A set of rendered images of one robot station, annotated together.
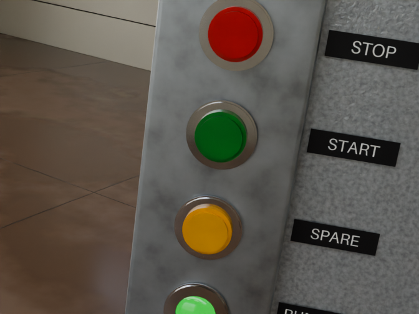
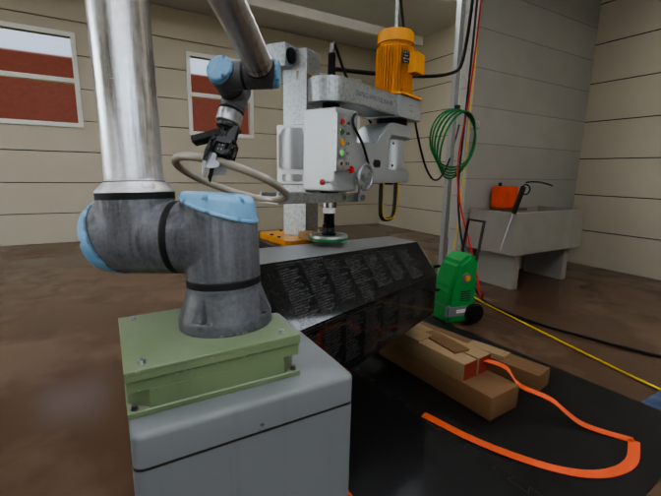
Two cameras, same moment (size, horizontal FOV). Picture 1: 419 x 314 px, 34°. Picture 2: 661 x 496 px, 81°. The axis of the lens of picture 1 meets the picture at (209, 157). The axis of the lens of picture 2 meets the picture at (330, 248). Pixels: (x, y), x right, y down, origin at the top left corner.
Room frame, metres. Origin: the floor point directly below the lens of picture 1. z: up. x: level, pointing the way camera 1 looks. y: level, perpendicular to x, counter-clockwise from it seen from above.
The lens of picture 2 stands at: (-0.69, 1.73, 1.24)
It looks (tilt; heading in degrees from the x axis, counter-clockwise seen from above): 11 degrees down; 302
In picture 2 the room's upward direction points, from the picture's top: 1 degrees clockwise
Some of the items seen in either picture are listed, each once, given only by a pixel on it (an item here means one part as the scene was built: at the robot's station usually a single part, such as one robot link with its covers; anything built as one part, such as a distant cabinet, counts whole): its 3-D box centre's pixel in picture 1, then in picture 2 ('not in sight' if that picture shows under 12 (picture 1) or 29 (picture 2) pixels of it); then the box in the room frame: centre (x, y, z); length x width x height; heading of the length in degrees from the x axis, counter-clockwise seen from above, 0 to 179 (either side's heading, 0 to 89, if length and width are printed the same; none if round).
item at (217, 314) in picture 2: not in sight; (225, 298); (-0.09, 1.18, 0.98); 0.19 x 0.19 x 0.10
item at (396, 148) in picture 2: not in sight; (390, 155); (0.39, -0.74, 1.36); 0.19 x 0.19 x 0.20
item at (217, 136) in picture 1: (221, 136); not in sight; (0.33, 0.00, 1.44); 0.03 x 0.01 x 0.03; 85
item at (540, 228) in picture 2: not in sight; (523, 244); (-0.23, -3.40, 0.43); 1.30 x 0.62 x 0.86; 62
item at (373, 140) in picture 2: not in sight; (370, 159); (0.40, -0.48, 1.32); 0.74 x 0.23 x 0.49; 85
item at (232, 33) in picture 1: (235, 33); not in sight; (0.33, 0.00, 1.49); 0.03 x 0.01 x 0.03; 85
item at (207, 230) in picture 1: (207, 228); not in sight; (0.33, 0.00, 1.39); 0.03 x 0.01 x 0.03; 85
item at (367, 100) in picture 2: not in sight; (367, 105); (0.42, -0.43, 1.63); 0.96 x 0.25 x 0.17; 85
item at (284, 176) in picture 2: not in sight; (301, 155); (1.03, -0.60, 1.36); 0.35 x 0.35 x 0.41
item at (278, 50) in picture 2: not in sight; (281, 56); (1.10, -0.47, 2.00); 0.20 x 0.18 x 0.15; 156
